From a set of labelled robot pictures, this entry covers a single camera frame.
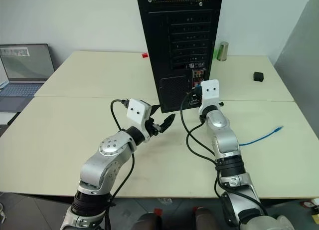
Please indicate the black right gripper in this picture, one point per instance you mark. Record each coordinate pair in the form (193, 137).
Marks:
(196, 95)

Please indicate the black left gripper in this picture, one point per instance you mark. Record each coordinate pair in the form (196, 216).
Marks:
(152, 129)

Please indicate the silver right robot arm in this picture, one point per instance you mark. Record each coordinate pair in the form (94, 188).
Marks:
(220, 124)

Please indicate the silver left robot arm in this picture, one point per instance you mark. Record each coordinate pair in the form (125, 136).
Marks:
(109, 146)

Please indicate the black computer tower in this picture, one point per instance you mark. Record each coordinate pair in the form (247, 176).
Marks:
(164, 65)

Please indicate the metal tumbler cup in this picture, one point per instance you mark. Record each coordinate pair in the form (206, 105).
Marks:
(222, 51)

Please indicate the small red block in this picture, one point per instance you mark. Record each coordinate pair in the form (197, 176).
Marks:
(144, 55)

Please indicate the small black cube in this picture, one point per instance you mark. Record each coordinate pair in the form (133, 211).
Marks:
(258, 76)

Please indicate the dark rounded shape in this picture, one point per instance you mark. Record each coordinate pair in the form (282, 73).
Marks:
(205, 218)
(145, 222)

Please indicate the grey partition panel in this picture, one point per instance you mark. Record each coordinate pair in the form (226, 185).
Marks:
(299, 45)

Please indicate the grey open laptop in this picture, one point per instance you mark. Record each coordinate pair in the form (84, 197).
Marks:
(25, 63)

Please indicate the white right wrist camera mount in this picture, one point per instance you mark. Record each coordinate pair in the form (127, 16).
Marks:
(210, 90)

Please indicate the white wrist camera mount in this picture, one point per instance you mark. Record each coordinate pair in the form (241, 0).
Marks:
(210, 90)
(136, 112)

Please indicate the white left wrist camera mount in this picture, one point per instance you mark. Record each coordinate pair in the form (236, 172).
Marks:
(136, 112)

